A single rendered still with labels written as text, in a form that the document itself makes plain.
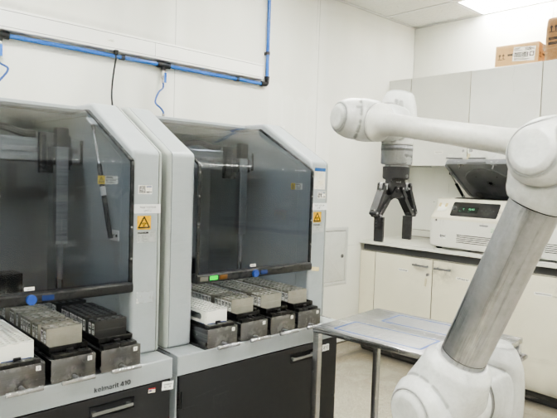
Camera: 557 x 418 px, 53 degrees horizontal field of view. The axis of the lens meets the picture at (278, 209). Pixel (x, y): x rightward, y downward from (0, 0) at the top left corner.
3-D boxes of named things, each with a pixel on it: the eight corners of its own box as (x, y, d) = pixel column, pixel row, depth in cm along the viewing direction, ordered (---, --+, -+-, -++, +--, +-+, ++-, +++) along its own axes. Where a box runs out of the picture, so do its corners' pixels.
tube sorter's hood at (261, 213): (128, 265, 240) (132, 118, 236) (238, 255, 281) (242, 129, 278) (196, 284, 202) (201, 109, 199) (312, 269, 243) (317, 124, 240)
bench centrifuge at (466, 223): (427, 247, 403) (431, 158, 399) (472, 242, 443) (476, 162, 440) (500, 256, 361) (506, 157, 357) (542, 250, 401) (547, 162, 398)
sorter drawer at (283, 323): (176, 303, 270) (176, 285, 269) (200, 300, 279) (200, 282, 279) (278, 337, 216) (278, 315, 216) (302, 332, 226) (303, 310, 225)
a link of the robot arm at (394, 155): (419, 146, 158) (418, 167, 158) (393, 147, 165) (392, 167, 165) (401, 144, 152) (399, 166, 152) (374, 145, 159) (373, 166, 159)
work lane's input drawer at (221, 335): (118, 312, 249) (118, 292, 249) (145, 308, 258) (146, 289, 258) (214, 352, 196) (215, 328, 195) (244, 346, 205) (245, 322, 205)
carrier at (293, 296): (303, 301, 245) (303, 288, 245) (307, 302, 244) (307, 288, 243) (283, 304, 237) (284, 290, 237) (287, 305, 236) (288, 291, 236)
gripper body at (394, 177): (398, 165, 153) (396, 198, 154) (415, 166, 159) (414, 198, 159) (376, 165, 159) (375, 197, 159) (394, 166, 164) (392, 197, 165)
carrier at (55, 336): (79, 341, 176) (79, 322, 176) (82, 342, 175) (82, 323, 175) (42, 347, 168) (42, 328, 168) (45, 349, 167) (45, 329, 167)
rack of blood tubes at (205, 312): (162, 312, 224) (162, 297, 224) (183, 308, 231) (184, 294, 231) (205, 328, 203) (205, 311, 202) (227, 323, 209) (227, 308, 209)
